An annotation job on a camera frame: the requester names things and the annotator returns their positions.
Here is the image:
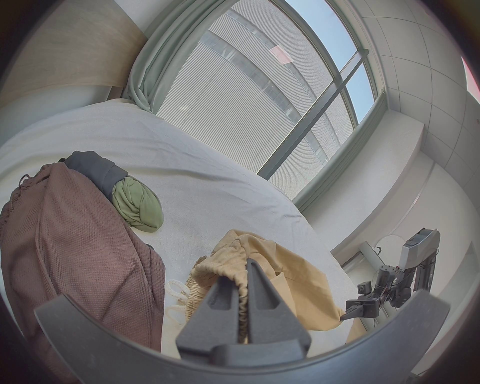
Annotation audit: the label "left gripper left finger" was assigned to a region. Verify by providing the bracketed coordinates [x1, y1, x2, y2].
[176, 277, 241, 352]

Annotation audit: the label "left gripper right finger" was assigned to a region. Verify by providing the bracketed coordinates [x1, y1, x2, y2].
[245, 258, 312, 350]

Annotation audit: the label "tan shorts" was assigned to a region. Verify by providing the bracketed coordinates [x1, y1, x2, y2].
[165, 229, 368, 346]

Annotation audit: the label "bed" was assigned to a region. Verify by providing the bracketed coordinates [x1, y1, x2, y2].
[0, 0, 372, 361]

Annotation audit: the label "grey dressing table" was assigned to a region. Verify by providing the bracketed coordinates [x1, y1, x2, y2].
[343, 242, 385, 271]

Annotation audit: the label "round mirror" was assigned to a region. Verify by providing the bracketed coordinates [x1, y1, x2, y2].
[376, 234, 405, 259]

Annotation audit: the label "grey-green curtain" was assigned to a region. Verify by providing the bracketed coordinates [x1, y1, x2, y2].
[127, 0, 233, 113]
[294, 90, 387, 212]

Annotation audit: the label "green garment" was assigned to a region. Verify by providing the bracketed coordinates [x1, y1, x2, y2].
[112, 176, 166, 233]

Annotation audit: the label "brown garment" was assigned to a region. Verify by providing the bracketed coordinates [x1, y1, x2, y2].
[0, 163, 166, 376]

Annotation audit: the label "black garment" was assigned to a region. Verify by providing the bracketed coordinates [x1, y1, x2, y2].
[58, 151, 129, 199]

